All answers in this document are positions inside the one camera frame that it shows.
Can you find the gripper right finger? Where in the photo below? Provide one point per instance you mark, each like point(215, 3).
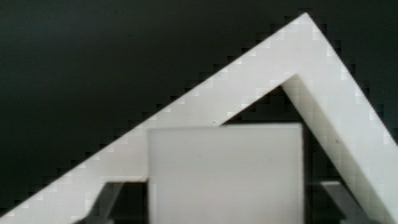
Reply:
point(330, 205)

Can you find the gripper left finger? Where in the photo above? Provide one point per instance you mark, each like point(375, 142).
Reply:
point(119, 207)

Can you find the white stool leg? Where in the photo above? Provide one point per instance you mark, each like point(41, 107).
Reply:
point(225, 175)

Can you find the white U-shaped fence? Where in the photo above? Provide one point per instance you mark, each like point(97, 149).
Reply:
point(291, 63)

